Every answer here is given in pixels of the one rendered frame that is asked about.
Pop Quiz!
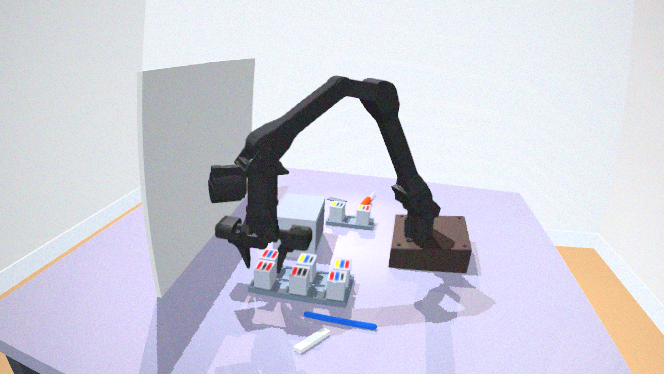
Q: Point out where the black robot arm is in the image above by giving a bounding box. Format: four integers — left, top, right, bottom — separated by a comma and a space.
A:
208, 76, 441, 250

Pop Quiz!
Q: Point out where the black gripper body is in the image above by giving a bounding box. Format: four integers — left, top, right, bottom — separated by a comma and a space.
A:
215, 199, 312, 251

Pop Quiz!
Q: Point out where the blue rod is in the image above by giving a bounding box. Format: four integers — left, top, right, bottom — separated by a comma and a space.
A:
304, 311, 377, 330

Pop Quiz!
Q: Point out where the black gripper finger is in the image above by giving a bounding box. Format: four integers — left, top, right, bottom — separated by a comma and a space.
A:
228, 239, 251, 269
276, 244, 294, 274

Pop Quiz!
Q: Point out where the white flat panel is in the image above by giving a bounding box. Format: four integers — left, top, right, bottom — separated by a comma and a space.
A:
137, 58, 255, 298

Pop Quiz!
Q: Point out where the orange-handled screwdriver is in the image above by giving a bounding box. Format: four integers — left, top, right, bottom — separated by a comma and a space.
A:
361, 191, 376, 205

